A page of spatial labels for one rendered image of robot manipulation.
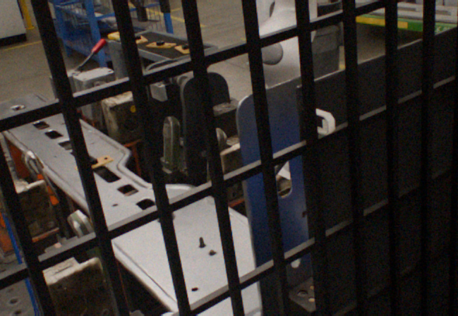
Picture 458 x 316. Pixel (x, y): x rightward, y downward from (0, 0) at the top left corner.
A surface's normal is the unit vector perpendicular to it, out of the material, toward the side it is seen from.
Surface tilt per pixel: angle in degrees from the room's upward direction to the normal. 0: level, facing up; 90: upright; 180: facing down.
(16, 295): 0
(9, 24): 90
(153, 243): 0
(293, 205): 90
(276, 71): 126
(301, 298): 0
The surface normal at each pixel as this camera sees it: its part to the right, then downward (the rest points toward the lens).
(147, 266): -0.14, -0.89
